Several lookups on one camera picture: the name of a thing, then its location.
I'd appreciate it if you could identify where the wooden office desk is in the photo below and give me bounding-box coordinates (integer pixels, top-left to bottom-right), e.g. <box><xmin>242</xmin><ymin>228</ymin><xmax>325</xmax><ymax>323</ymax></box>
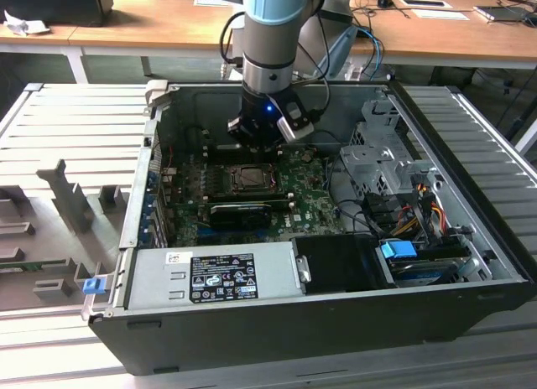
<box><xmin>0</xmin><ymin>0</ymin><xmax>537</xmax><ymax>85</ymax></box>

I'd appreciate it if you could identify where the black plastic shroud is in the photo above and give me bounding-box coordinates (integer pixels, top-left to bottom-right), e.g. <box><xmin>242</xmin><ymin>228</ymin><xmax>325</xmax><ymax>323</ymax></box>
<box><xmin>290</xmin><ymin>233</ymin><xmax>399</xmax><ymax>297</ymax></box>

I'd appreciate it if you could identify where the black internal cable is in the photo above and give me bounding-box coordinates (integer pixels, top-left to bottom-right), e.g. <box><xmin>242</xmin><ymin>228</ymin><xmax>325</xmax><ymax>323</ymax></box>
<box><xmin>326</xmin><ymin>153</ymin><xmax>378</xmax><ymax>235</ymax></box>

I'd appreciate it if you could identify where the grey power supply unit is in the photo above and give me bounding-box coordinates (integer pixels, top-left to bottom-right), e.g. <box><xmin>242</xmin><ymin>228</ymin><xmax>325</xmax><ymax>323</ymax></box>
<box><xmin>124</xmin><ymin>241</ymin><xmax>304</xmax><ymax>311</ymax></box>

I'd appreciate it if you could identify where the yellow red wire bundle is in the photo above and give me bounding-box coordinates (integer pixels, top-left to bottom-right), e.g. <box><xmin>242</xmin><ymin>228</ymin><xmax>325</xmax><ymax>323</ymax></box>
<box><xmin>394</xmin><ymin>183</ymin><xmax>446</xmax><ymax>239</ymax></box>

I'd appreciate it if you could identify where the black open PC case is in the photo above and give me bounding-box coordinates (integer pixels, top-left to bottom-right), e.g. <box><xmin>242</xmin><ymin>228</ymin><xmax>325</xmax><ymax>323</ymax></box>
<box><xmin>86</xmin><ymin>80</ymin><xmax>537</xmax><ymax>377</ymax></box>

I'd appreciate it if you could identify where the blue disk carrier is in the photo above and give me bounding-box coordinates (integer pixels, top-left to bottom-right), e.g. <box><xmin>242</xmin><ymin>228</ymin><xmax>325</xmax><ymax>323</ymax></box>
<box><xmin>379</xmin><ymin>241</ymin><xmax>417</xmax><ymax>267</ymax></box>

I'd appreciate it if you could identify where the small blue case latch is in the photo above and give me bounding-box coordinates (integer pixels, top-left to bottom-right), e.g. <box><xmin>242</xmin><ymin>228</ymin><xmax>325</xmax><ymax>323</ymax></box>
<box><xmin>83</xmin><ymin>277</ymin><xmax>106</xmax><ymax>296</ymax></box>

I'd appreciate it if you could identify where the grey closed notebook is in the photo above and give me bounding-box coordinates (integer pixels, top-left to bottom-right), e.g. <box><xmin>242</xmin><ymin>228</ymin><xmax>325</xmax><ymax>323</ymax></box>
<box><xmin>472</xmin><ymin>4</ymin><xmax>533</xmax><ymax>24</ymax></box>

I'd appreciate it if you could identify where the silver metal drive cage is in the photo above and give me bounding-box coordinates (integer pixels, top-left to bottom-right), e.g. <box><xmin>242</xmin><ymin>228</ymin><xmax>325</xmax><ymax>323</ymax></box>
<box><xmin>338</xmin><ymin>98</ymin><xmax>442</xmax><ymax>198</ymax></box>

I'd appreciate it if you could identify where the white desk cable hatch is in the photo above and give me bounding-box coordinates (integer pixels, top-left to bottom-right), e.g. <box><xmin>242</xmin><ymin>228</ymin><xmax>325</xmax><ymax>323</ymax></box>
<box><xmin>397</xmin><ymin>0</ymin><xmax>453</xmax><ymax>9</ymax></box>

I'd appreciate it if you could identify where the hard disk drive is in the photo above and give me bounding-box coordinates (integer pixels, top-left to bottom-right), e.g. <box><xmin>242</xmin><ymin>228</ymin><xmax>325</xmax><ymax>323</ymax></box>
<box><xmin>388</xmin><ymin>257</ymin><xmax>467</xmax><ymax>288</ymax></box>

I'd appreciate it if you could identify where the black RAM slot bank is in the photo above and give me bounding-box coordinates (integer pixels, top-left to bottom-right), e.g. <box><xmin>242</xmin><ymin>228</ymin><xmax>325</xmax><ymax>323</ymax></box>
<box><xmin>209</xmin><ymin>142</ymin><xmax>291</xmax><ymax>164</ymax></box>
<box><xmin>207</xmin><ymin>191</ymin><xmax>291</xmax><ymax>203</ymax></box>

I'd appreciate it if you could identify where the black computer tower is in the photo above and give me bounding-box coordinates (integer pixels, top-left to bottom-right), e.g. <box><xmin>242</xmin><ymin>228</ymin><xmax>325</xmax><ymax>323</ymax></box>
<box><xmin>0</xmin><ymin>0</ymin><xmax>115</xmax><ymax>29</ymax></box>

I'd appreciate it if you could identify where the black graphics card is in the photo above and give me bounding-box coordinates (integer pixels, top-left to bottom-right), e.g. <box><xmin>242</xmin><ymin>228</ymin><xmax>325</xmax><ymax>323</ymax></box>
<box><xmin>208</xmin><ymin>202</ymin><xmax>273</xmax><ymax>231</ymax></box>

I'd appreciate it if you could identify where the blue cable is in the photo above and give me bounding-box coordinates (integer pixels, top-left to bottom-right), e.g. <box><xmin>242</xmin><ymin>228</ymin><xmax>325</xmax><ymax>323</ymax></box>
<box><xmin>355</xmin><ymin>26</ymin><xmax>385</xmax><ymax>80</ymax></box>

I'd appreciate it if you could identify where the white paper sheet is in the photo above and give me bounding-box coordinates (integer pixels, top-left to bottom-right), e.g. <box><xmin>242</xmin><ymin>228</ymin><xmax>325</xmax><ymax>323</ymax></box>
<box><xmin>411</xmin><ymin>8</ymin><xmax>472</xmax><ymax>22</ymax></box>

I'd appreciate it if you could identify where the grey parts rack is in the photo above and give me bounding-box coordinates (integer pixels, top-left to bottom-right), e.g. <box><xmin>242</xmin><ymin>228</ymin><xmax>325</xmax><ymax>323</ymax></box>
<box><xmin>0</xmin><ymin>158</ymin><xmax>132</xmax><ymax>311</ymax></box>

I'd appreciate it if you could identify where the green motherboard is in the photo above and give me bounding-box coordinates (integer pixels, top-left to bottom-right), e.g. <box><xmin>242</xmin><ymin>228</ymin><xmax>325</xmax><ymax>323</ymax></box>
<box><xmin>165</xmin><ymin>148</ymin><xmax>346</xmax><ymax>247</ymax></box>

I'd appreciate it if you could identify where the crumpled white paper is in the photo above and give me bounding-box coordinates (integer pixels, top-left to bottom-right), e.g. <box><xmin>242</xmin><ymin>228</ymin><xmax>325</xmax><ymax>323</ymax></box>
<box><xmin>3</xmin><ymin>9</ymin><xmax>52</xmax><ymax>37</ymax></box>

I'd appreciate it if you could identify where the green RAM stick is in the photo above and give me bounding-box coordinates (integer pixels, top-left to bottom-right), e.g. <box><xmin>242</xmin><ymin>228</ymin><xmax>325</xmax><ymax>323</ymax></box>
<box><xmin>0</xmin><ymin>261</ymin><xmax>70</xmax><ymax>272</ymax></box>

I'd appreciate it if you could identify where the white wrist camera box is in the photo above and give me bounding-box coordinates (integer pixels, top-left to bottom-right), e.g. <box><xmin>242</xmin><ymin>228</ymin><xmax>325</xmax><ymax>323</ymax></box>
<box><xmin>275</xmin><ymin>102</ymin><xmax>315</xmax><ymax>143</ymax></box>

